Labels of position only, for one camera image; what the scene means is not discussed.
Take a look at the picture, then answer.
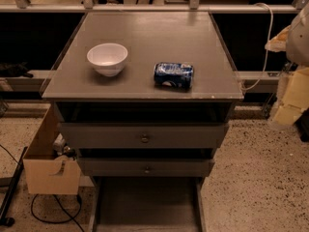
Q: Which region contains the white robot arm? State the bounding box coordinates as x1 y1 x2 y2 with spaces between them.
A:
265 4 309 130

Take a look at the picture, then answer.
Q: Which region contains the black floor cable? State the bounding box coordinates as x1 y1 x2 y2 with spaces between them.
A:
30 193 85 232

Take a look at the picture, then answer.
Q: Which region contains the black object on rail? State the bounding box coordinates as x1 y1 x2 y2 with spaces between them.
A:
0 62 33 78

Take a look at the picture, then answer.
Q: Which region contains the grey middle drawer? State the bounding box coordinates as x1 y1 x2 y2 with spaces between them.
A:
77 158 214 177

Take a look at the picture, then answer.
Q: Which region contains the black stand leg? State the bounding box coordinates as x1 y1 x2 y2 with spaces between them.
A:
0 148 27 227

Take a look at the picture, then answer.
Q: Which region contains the cardboard box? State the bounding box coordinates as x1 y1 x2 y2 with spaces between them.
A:
23 107 81 195

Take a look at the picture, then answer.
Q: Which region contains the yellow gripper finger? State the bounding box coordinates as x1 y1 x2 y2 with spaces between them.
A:
265 26 291 52
267 66 309 130

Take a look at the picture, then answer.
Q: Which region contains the grey top drawer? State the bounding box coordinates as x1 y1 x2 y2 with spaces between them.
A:
59 123 229 149

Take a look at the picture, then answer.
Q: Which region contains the grey open bottom drawer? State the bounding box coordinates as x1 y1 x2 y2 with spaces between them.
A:
87 177 207 232

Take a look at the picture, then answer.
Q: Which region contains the white bowl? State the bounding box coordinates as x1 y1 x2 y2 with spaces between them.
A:
87 43 128 77

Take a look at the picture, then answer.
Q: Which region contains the grey drawer cabinet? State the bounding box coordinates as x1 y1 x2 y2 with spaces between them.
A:
42 11 245 179

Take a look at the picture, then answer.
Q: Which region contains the blue pepsi can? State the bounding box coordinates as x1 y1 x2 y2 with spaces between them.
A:
154 62 194 89

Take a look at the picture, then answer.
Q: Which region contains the white hanging cable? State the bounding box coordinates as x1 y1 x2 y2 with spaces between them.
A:
240 2 274 92

